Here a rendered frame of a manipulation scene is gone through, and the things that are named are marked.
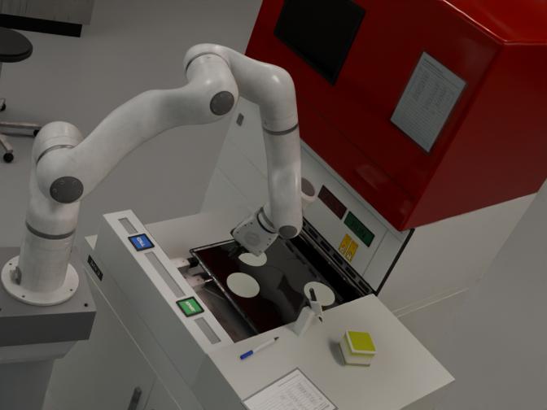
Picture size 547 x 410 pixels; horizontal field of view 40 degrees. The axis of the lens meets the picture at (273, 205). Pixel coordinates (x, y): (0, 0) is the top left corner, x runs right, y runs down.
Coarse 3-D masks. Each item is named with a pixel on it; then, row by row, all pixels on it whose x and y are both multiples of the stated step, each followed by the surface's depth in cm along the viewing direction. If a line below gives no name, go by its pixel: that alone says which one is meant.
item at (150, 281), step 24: (120, 216) 214; (96, 240) 218; (120, 240) 207; (120, 264) 209; (144, 264) 202; (168, 264) 205; (120, 288) 211; (144, 288) 201; (168, 288) 198; (144, 312) 204; (168, 312) 194; (168, 336) 196; (192, 336) 187; (216, 336) 190; (192, 360) 189; (192, 384) 191
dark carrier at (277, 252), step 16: (288, 240) 242; (208, 256) 223; (224, 256) 225; (272, 256) 233; (288, 256) 236; (224, 272) 220; (240, 272) 222; (256, 272) 225; (272, 272) 227; (288, 272) 229; (304, 272) 232; (272, 288) 221; (288, 288) 223; (240, 304) 211; (256, 304) 213; (272, 304) 215; (288, 304) 218; (304, 304) 220; (336, 304) 225; (256, 320) 208; (272, 320) 210; (288, 320) 212
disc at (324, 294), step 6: (312, 282) 229; (318, 282) 230; (306, 288) 226; (318, 288) 228; (324, 288) 229; (306, 294) 224; (318, 294) 226; (324, 294) 226; (330, 294) 227; (318, 300) 223; (324, 300) 224; (330, 300) 225
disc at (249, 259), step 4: (264, 252) 233; (240, 256) 227; (244, 256) 228; (248, 256) 229; (252, 256) 229; (256, 256) 230; (260, 256) 231; (264, 256) 231; (244, 260) 226; (248, 260) 227; (252, 260) 228; (256, 260) 228; (260, 260) 229; (264, 260) 230; (252, 264) 226; (256, 264) 227; (260, 264) 228
